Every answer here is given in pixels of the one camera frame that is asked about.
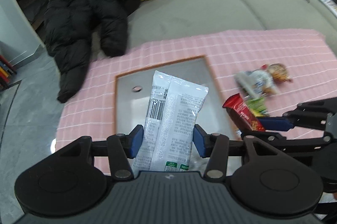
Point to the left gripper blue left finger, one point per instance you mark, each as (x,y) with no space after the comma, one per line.
(121,148)

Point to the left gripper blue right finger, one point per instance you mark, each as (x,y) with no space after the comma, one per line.
(215,147)

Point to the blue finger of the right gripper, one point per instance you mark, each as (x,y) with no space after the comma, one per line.
(275,123)

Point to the green snack packet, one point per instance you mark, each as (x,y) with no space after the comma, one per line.
(257,107)

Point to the red brown snack bar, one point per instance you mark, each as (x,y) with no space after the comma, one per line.
(241,115)

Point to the white blue snack bag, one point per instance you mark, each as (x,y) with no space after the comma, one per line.
(256,83)

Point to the orange noodle snack bag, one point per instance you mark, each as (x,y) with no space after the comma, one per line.
(279,72)

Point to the white snack packet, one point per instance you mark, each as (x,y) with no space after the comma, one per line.
(172,112)

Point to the pink checkered tablecloth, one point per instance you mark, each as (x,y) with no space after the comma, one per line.
(308,59)

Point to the orange cardboard box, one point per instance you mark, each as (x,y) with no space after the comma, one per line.
(133,93)

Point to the magazine on sofa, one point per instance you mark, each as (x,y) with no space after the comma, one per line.
(332,7)

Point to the beige sofa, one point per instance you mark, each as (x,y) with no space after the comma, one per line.
(157,20)

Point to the stacked coloured stools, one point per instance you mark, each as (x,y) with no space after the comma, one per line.
(7,71)

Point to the black puffer jacket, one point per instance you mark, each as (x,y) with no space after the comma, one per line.
(69,26)

